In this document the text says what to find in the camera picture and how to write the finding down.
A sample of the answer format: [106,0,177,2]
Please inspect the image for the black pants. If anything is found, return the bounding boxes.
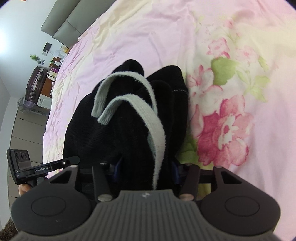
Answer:
[63,65,188,190]

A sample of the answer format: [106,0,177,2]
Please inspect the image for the wooden left nightstand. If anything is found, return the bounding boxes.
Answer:
[42,46,70,96]

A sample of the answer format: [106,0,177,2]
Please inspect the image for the grey upholstered headboard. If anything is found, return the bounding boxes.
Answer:
[41,0,114,47]

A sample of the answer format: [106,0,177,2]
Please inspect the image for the pink floral duvet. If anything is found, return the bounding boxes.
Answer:
[42,0,296,241]

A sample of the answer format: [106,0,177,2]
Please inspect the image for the maroon suitcase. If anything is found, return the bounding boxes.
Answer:
[24,66,48,104]

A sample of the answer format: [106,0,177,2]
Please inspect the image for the small green potted plant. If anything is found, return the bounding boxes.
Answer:
[30,54,42,64]

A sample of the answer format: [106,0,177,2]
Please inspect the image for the black wall socket panel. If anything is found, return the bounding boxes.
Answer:
[43,42,52,53]

